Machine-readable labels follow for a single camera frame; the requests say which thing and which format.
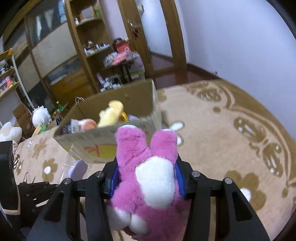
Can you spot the cream bear plush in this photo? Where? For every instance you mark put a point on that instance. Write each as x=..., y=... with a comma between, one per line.
x=11, y=133

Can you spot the green frog toy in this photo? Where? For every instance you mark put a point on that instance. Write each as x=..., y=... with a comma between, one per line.
x=41, y=128

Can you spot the small cluttered side table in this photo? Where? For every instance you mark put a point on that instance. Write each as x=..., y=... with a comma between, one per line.
x=129, y=64

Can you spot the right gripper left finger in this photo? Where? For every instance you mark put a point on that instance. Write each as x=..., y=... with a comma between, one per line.
x=60, y=217

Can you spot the wooden door with glass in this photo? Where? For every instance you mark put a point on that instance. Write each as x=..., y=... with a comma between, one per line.
x=154, y=31

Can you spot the pink white plush toy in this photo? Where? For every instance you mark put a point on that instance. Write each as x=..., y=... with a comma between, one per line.
x=147, y=204

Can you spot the wooden wardrobe cabinet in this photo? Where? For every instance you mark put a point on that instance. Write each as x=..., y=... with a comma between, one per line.
x=48, y=63

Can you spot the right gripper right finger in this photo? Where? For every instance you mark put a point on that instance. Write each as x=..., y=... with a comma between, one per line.
x=235, y=218

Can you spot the lavender packaged plush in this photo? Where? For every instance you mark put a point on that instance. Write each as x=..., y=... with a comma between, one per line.
x=78, y=163

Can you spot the wooden corner shelf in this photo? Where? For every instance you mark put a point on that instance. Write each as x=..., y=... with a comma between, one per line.
x=90, y=33

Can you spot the purple round plush doll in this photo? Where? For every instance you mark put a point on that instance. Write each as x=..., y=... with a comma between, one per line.
x=132, y=118

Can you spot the yellow plush toy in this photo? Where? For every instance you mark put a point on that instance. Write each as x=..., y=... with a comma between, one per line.
x=113, y=114

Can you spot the white spiky plush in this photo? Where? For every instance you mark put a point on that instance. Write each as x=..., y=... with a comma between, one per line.
x=41, y=116

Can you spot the white ladder shelf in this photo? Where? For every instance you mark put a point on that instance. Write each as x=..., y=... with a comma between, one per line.
x=10, y=77

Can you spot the cardboard storage box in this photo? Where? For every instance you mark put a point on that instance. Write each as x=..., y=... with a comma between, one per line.
x=140, y=104

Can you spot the black tissue pack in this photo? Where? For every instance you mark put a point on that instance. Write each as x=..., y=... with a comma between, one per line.
x=66, y=129

